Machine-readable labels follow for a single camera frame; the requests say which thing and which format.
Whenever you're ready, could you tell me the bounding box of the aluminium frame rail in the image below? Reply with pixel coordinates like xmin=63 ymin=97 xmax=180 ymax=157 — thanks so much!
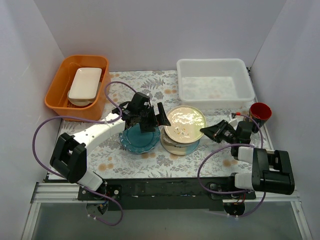
xmin=31 ymin=182 xmax=301 ymax=203

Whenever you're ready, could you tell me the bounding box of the red and black mug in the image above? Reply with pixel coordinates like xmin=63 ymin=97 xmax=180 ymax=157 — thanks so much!
xmin=248 ymin=102 xmax=272 ymax=128

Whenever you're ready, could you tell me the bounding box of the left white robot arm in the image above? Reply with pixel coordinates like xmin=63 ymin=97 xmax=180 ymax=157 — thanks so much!
xmin=50 ymin=92 xmax=171 ymax=200

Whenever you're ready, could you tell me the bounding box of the white fluted plate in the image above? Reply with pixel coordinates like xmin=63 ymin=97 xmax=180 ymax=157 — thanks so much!
xmin=162 ymin=135 xmax=200 ymax=147

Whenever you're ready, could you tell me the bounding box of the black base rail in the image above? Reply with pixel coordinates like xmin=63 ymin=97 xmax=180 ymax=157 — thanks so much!
xmin=77 ymin=176 xmax=257 ymax=211

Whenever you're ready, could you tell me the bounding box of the cream and green plate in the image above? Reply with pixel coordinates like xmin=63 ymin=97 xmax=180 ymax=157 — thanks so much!
xmin=164 ymin=105 xmax=207 ymax=144

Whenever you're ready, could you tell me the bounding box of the cream and blue plate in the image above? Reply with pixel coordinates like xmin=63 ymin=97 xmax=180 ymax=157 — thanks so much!
xmin=160 ymin=140 xmax=200 ymax=156

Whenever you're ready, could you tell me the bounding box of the floral patterned table mat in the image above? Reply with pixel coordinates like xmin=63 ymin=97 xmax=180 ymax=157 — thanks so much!
xmin=48 ymin=70 xmax=278 ymax=180

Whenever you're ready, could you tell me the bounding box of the teal scalloped plate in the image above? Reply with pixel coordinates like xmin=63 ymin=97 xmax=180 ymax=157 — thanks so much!
xmin=119 ymin=124 xmax=160 ymax=155

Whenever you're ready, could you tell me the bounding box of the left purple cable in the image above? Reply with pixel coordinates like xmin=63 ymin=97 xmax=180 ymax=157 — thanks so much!
xmin=32 ymin=81 xmax=137 ymax=226

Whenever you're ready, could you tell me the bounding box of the white rectangular dish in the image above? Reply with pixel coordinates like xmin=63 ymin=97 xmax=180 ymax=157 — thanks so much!
xmin=68 ymin=67 xmax=102 ymax=100

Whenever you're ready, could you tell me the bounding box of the clear white plastic bin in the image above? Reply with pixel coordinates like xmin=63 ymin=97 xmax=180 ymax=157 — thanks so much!
xmin=176 ymin=58 xmax=255 ymax=110

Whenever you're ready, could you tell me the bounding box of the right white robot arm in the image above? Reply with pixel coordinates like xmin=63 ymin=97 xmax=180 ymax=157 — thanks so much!
xmin=199 ymin=120 xmax=295 ymax=199

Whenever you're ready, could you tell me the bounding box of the orange plastic bin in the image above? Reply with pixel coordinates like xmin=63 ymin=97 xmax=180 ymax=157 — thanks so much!
xmin=44 ymin=54 xmax=111 ymax=123

